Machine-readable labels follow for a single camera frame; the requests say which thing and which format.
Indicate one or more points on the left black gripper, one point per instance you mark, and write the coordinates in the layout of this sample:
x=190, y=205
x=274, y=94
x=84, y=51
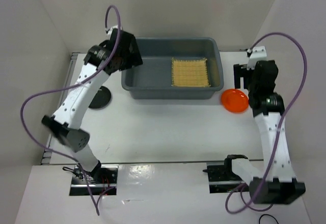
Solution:
x=134, y=59

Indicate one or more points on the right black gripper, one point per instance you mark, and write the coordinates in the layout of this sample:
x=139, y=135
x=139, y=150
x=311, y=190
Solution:
x=240, y=71

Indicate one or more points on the orange plastic plate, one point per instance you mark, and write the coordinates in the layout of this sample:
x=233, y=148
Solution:
x=235, y=101

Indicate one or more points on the black round plate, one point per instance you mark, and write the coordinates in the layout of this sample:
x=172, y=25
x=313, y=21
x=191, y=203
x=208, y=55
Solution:
x=101, y=99

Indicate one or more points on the bamboo placemat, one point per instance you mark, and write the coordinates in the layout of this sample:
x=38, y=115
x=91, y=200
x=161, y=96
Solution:
x=190, y=73

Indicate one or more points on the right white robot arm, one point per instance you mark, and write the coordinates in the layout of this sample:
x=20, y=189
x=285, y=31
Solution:
x=277, y=184

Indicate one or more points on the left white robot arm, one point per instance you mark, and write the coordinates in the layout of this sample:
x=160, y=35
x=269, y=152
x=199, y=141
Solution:
x=65, y=122

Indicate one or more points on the grey plastic bin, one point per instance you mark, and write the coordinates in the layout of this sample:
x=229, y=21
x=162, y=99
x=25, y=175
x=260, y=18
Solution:
x=154, y=78

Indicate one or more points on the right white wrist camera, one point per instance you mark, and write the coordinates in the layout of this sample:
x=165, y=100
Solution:
x=254, y=55

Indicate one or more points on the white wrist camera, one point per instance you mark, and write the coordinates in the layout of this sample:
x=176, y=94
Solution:
x=112, y=31
x=254, y=55

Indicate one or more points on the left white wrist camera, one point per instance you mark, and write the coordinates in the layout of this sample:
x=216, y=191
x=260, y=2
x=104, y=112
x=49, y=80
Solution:
x=112, y=31

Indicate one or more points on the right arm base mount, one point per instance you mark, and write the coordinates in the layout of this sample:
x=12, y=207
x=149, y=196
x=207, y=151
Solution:
x=220, y=180

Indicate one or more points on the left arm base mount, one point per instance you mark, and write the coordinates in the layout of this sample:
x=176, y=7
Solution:
x=106, y=184

